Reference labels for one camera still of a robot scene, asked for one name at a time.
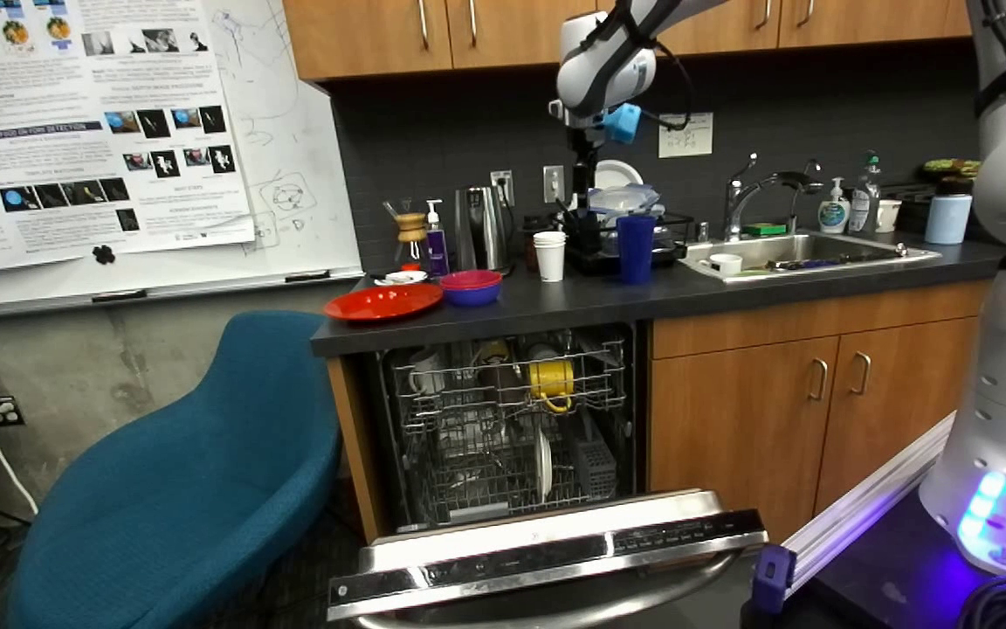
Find chrome faucet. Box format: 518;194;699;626
724;149;766;243

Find black sink sprayer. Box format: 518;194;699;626
773;167;829;200

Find small white container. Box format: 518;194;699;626
871;193;908;237

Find glass pour-over coffee maker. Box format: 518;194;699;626
381;200;432;276

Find yellow mug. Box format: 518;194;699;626
524;356;579;418

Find white plastic cup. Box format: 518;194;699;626
531;226;568;287

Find yellow green object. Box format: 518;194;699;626
919;156;983;187

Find aluminium rail with blue cap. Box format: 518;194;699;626
752;408;962;613

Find white mug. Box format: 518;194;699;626
406;350;449;398

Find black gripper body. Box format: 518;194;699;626
565;115;607;209

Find light blue camera mount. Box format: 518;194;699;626
601;100;645;149

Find dishwasher body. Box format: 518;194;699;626
342;318;652;541

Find teal shell chair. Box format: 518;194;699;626
0;307;347;629

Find white paper wall sign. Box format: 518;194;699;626
658;107;715;162

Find stainless steel sink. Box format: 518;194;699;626
679;226;944;287

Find white power cable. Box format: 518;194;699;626
0;408;41;521

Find wooden upper cabinets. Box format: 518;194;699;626
278;0;978;83

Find black utensil holder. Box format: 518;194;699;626
565;206;607;279

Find upper dishwasher wire rack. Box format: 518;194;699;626
391;330;636;438

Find metal base cabinet handle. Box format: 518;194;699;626
844;347;876;403
802;353;836;406

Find clear container with blue clips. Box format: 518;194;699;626
586;180;672;229

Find grey cutlery basket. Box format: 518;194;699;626
568;433;621;503

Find lower dishwasher wire rack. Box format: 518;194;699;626
401;422;629;526

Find stainless steel kettle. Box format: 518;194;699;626
449;180;522;276

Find pink plastic bowl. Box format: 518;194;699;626
435;264;508;294

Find clear soap dispenser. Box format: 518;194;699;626
815;175;857;237

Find wooden base cabinet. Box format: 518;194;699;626
645;276;994;545

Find light blue cup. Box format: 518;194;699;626
921;187;978;249

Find purple soap pump bottle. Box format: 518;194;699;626
421;194;453;279

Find dishwasher wire rack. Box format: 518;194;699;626
401;422;629;526
391;330;636;438

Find red plate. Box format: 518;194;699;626
323;281;447;327

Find research poster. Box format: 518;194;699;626
0;0;258;279

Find blue plastic bowl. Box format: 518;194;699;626
440;276;508;312

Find whiteboard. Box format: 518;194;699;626
0;0;368;323

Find dark blue plastic cup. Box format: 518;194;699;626
616;214;658;287

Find small white dish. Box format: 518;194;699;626
369;264;430;288

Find black drying rack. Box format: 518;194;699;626
565;206;693;279

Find white dinner plate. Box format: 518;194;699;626
531;422;560;505

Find clear dish soap bottle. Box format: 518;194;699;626
850;149;888;237

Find stainless steel dishwasher door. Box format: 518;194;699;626
326;484;773;629

